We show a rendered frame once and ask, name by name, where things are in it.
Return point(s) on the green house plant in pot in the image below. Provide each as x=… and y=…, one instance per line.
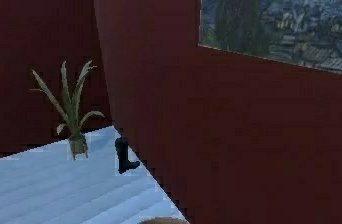
x=71, y=113

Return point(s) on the black boot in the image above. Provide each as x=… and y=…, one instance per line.
x=123, y=156

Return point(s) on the framed townscape painting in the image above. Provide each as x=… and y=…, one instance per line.
x=285, y=30

